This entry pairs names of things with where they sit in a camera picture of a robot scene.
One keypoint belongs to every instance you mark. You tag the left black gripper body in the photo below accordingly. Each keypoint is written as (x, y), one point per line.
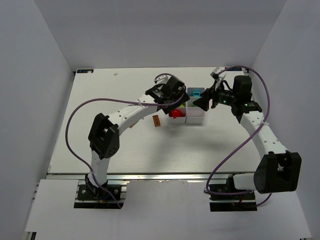
(176, 100)

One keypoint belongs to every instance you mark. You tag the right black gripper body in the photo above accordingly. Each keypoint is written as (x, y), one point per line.
(213, 97)

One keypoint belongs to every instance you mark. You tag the teal rounded lego brick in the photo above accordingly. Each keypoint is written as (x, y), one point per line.
(196, 93)

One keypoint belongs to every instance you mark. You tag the red flower lego piece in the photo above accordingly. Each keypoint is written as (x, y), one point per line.
(176, 113)

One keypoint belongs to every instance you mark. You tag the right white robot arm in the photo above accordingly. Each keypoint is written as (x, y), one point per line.
(279, 168)

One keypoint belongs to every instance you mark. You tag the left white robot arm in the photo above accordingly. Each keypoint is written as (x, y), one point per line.
(105, 132)

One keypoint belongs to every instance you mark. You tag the white right divided container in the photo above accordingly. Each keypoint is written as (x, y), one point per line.
(194, 114)

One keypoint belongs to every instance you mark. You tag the blue right table label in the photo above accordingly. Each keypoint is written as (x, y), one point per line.
(233, 69)

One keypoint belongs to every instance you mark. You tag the blue table label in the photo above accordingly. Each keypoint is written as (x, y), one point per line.
(85, 71)
(233, 69)

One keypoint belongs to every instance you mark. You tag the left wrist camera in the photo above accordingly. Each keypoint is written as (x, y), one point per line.
(161, 78)

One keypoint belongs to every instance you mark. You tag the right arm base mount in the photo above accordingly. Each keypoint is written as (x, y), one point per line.
(232, 203)

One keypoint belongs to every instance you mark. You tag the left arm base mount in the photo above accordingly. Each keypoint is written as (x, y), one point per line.
(86, 199)

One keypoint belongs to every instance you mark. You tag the aluminium table rail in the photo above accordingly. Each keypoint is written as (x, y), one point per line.
(132, 176)

